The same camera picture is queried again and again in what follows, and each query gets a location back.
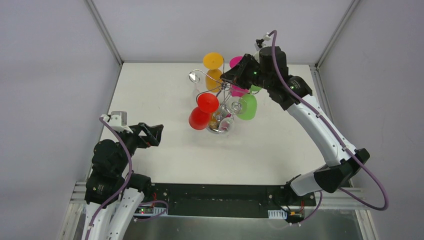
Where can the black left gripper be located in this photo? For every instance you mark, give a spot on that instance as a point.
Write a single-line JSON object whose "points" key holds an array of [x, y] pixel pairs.
{"points": [[139, 135]]}

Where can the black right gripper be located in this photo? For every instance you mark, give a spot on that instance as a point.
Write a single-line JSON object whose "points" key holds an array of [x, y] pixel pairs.
{"points": [[247, 67]]}

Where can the green wine glass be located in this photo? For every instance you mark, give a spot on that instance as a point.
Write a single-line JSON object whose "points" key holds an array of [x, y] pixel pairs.
{"points": [[249, 103]]}

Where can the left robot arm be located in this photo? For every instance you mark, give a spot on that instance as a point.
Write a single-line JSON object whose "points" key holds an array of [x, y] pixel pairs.
{"points": [[113, 190]]}

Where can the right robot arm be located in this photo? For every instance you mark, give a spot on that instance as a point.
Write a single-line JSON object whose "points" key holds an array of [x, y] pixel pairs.
{"points": [[295, 96]]}

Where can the magenta wine glass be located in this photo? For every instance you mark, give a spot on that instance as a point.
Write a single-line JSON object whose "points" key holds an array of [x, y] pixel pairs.
{"points": [[236, 91]]}

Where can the orange wine glass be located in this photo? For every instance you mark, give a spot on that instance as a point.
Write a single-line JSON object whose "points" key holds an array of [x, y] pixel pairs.
{"points": [[213, 61]]}

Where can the chrome wine glass rack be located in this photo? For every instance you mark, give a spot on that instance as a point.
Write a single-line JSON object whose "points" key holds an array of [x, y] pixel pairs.
{"points": [[223, 96]]}

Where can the red wine glass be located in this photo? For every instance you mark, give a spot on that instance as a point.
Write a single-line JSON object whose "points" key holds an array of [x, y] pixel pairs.
{"points": [[207, 104]]}

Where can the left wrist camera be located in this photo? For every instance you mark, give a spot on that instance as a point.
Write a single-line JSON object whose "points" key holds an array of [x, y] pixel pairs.
{"points": [[117, 120]]}

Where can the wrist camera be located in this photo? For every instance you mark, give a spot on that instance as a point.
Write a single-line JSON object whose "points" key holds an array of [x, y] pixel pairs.
{"points": [[262, 42], [117, 120]]}

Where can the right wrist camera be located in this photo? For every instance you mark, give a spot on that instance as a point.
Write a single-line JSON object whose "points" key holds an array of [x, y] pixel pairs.
{"points": [[262, 42]]}

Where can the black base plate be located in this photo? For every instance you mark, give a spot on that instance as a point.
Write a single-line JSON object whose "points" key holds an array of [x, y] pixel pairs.
{"points": [[226, 201]]}

